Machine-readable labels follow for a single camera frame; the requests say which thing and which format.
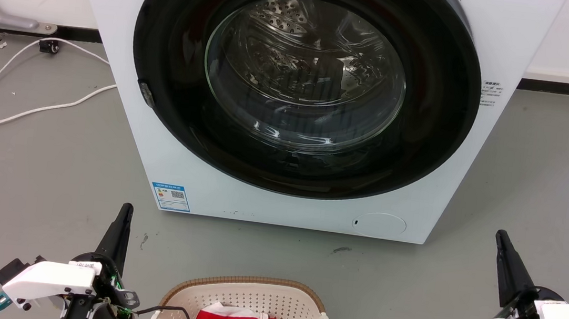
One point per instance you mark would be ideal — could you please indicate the round white filter cover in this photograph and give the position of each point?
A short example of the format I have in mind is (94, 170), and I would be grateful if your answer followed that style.
(379, 225)

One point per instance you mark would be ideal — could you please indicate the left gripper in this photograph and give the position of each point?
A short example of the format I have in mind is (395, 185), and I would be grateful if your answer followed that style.
(108, 299)

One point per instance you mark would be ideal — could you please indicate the cream laundry basket brown rim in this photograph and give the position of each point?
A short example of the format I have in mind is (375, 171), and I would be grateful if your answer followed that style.
(249, 296)

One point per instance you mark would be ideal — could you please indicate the white front-load washing machine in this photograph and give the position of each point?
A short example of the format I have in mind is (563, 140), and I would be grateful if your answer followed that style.
(118, 31)

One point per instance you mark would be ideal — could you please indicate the printed text warning label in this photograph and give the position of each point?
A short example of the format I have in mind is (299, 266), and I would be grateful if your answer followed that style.
(491, 93)

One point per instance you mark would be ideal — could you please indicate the black round washer door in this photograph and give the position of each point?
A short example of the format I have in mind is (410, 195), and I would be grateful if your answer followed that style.
(178, 64)

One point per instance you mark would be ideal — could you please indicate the blue energy label sticker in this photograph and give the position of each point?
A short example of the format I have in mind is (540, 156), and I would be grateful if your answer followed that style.
(171, 197)

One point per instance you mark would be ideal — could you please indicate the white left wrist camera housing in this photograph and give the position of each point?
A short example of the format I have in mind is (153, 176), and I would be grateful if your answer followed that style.
(47, 280)

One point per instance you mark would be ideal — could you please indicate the white garment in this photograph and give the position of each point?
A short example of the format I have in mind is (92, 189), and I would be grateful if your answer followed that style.
(226, 309)

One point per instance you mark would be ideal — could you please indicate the grey washer door latch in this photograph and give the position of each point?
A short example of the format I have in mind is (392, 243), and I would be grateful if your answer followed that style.
(146, 95)

